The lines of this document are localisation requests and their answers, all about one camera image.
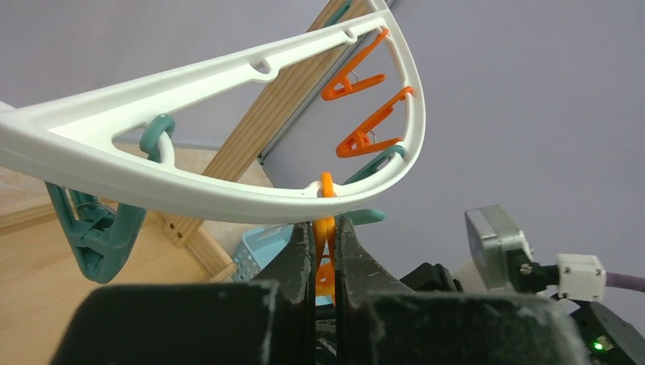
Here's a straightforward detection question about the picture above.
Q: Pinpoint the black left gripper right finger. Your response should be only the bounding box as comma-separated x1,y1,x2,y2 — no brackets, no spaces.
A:
335,217,589,364

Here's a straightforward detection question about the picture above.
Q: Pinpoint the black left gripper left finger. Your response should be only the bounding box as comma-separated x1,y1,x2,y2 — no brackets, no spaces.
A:
52,223,316,364

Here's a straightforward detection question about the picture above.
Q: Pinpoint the orange front clothes clip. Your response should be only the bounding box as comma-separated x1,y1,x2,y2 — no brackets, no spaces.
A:
312,171,338,306

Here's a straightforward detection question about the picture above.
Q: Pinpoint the orange clothes clip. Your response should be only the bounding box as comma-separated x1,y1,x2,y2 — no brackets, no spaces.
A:
335,86,415,158
320,28,389,101
312,171,338,306

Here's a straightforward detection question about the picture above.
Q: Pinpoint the light blue plastic basket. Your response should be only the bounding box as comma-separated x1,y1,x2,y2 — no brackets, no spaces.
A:
231,224,334,307

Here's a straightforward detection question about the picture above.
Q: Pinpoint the wooden hanger stand frame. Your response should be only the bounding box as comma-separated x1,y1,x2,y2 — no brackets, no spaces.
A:
0,0,374,365

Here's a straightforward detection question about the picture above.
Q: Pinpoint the white round clip hanger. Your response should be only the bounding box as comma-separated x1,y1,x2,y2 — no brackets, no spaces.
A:
1,1,426,224

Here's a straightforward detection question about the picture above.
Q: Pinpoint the teal right clothes clip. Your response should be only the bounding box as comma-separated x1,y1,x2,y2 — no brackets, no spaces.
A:
342,144,408,226

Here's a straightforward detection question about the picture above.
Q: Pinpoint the teal clothes clip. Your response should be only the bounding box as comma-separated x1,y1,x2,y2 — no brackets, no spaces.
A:
342,144,408,226
44,113,177,285

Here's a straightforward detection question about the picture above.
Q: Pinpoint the orange right clothes clip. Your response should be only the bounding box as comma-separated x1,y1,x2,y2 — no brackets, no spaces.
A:
335,86,415,158

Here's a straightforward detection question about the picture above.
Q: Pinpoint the orange upper clothes clip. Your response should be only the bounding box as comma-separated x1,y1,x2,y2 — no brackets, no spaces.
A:
320,28,389,101

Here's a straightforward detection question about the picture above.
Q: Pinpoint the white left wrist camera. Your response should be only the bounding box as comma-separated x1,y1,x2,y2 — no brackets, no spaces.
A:
464,205,607,302

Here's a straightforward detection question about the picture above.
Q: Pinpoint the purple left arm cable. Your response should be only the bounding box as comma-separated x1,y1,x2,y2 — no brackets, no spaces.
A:
604,271,645,294

